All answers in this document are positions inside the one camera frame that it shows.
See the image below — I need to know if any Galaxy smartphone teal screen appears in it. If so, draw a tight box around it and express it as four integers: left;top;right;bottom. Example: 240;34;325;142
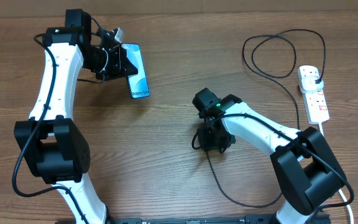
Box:
121;43;150;99

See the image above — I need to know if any black USB charging cable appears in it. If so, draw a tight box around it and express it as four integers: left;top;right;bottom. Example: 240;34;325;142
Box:
205;29;326;208

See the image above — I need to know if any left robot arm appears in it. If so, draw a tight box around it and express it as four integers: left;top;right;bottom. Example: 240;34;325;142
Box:
14;9;150;223

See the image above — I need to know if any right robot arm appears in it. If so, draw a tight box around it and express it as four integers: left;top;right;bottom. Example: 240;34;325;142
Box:
192;88;349;223

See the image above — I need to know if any white charger plug adapter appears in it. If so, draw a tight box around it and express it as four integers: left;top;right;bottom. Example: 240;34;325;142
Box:
300;77;324;94

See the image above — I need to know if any white power strip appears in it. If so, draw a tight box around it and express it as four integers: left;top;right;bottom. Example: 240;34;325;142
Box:
297;65;329;124

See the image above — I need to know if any white power strip cord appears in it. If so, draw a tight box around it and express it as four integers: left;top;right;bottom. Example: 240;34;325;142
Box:
318;123;355;224

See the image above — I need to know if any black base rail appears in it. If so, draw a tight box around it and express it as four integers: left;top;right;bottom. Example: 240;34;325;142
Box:
54;213;332;224

